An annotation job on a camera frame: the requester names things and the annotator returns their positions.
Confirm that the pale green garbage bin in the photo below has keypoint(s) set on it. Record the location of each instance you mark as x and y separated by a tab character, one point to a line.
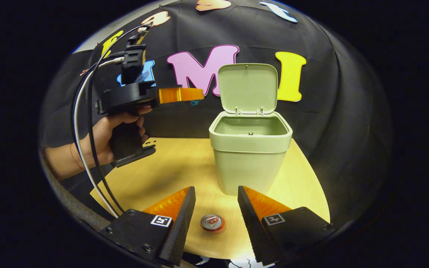
250	160

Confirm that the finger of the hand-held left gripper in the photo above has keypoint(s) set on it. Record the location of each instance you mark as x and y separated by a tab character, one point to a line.
181	95

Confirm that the red pop can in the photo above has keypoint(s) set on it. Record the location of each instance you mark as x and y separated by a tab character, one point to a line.
212	222

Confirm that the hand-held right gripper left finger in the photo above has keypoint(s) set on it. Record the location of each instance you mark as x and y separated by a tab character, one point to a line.
179	227

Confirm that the black backdrop cloth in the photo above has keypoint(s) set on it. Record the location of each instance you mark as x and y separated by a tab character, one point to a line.
330	111

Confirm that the copper cloth clip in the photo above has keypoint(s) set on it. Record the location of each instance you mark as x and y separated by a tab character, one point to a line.
84	72

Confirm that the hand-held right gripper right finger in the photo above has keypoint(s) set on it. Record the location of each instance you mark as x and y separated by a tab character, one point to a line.
251	227

